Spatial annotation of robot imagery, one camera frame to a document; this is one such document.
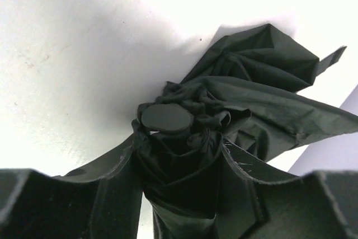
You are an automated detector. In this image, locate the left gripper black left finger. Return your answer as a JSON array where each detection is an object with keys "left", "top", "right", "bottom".
[{"left": 1, "top": 138, "right": 142, "bottom": 238}]

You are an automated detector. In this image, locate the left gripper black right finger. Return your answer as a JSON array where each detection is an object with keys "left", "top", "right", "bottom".
[{"left": 216, "top": 140, "right": 357, "bottom": 238}]

